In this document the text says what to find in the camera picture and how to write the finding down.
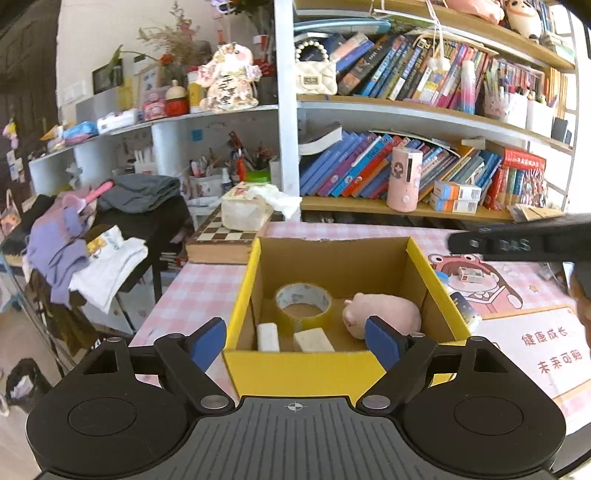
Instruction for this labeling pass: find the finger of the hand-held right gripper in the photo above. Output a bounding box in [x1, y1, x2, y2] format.
[449, 226, 494, 259]

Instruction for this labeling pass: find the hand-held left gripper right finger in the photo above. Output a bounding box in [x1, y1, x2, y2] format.
[355, 315, 523, 415]

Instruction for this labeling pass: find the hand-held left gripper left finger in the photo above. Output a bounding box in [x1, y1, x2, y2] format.
[69, 316, 236, 415]

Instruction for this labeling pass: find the pink plush pig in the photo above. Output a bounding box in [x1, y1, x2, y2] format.
[342, 292, 422, 340]

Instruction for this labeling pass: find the white charger block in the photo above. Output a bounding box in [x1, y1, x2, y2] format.
[256, 322, 281, 353]

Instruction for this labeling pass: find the cream charger block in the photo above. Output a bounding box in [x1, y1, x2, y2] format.
[294, 327, 335, 353]

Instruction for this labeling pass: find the small spray bottle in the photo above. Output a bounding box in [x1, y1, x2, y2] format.
[449, 291, 483, 334]

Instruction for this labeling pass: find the yellow tape roll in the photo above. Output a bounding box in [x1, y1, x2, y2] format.
[274, 283, 333, 333]

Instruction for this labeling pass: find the yellow cardboard box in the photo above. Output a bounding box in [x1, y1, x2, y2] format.
[223, 235, 472, 407]

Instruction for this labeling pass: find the stack of brown paper notebooks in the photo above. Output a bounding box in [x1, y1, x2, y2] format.
[508, 203, 566, 224]

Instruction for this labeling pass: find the orange white small carton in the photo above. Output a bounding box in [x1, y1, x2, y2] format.
[433, 181, 482, 201]
[429, 194, 478, 214]

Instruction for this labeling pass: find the pink checked tablecloth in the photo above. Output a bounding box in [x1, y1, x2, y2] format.
[129, 220, 591, 435]

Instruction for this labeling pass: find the red boxed book set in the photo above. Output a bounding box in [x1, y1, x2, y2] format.
[485, 148, 548, 208]

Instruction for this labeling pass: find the pink humidifier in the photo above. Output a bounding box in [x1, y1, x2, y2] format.
[387, 147, 423, 213]

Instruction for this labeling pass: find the wooden chessboard box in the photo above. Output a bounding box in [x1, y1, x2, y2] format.
[185, 203, 273, 265]

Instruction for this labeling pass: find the white pen holder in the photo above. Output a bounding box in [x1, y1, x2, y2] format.
[526, 99, 555, 138]

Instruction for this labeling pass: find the white printed t-shirt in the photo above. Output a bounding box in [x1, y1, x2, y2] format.
[69, 225, 148, 315]

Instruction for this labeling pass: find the cream tissue box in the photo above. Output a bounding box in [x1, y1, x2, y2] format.
[221, 181, 303, 232]

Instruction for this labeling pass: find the row of blue purple books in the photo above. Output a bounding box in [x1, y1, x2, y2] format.
[299, 131, 504, 199]

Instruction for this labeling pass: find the grey folded garment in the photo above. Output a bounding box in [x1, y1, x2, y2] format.
[97, 174, 182, 214]

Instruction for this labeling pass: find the thick white paperback book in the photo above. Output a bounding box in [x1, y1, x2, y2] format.
[299, 124, 343, 155]

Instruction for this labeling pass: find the black trash bin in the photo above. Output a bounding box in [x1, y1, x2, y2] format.
[4, 357, 54, 414]

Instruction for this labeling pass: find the pink stick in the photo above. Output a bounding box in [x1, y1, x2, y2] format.
[81, 181, 114, 204]

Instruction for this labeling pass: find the row of mixed paperback books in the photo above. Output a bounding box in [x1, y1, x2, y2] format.
[337, 32, 546, 112]

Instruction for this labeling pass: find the panda plush toy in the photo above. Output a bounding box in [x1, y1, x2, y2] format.
[503, 0, 543, 42]

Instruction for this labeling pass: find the white wooden bookshelf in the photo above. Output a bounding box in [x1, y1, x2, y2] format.
[28, 0, 578, 222]

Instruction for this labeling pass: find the white quilted handbag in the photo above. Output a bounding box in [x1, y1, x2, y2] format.
[295, 39, 338, 95]

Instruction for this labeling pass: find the pink lucky cat figurine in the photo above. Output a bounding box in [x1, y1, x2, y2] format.
[196, 42, 259, 114]

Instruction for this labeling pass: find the dried flower bunch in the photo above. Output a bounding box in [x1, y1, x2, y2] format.
[139, 2, 213, 70]

